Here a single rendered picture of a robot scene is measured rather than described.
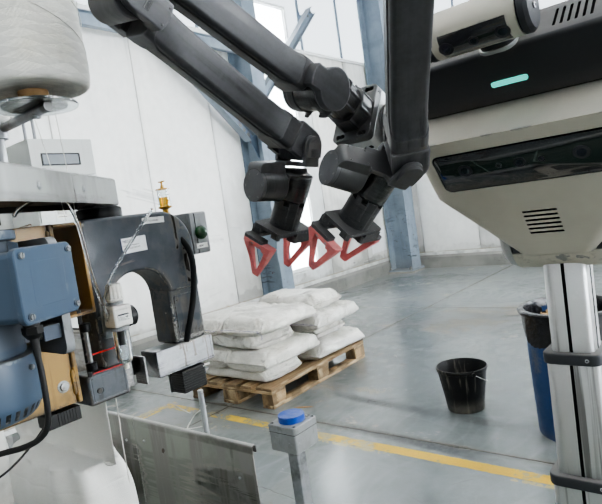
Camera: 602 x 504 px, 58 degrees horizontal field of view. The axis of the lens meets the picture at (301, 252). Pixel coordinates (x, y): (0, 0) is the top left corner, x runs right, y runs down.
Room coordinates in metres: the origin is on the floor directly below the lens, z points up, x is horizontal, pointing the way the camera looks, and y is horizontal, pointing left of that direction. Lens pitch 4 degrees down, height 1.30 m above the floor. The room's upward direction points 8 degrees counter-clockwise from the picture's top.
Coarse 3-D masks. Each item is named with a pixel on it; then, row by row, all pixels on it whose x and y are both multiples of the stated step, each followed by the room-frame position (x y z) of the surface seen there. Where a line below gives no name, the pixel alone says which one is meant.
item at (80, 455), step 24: (96, 408) 1.16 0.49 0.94; (24, 432) 1.43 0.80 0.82; (72, 432) 1.24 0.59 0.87; (96, 432) 1.17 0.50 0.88; (24, 456) 1.28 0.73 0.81; (48, 456) 1.25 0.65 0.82; (72, 456) 1.23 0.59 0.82; (96, 456) 1.19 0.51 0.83; (120, 456) 1.22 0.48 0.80; (24, 480) 1.27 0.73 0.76; (48, 480) 1.19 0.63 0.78; (72, 480) 1.16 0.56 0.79; (96, 480) 1.16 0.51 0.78; (120, 480) 1.19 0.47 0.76
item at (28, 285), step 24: (0, 264) 0.63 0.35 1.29; (24, 264) 0.64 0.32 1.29; (48, 264) 0.68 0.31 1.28; (72, 264) 0.72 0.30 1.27; (0, 288) 0.64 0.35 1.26; (24, 288) 0.63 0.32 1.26; (48, 288) 0.67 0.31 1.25; (72, 288) 0.71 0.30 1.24; (0, 312) 0.64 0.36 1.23; (24, 312) 0.63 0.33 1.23; (48, 312) 0.66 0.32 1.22; (24, 336) 0.68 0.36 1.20
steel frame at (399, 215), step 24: (240, 0) 6.78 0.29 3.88; (360, 0) 9.51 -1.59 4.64; (96, 24) 5.44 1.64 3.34; (360, 24) 9.43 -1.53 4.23; (216, 48) 6.60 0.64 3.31; (240, 72) 7.04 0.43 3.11; (384, 72) 9.37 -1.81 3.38; (264, 144) 6.81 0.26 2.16; (408, 192) 9.30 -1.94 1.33; (264, 216) 7.01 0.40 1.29; (384, 216) 9.43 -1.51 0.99; (408, 216) 9.22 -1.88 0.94; (408, 240) 9.18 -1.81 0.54; (408, 264) 9.37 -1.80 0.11; (264, 288) 7.01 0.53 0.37; (288, 288) 6.85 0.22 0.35
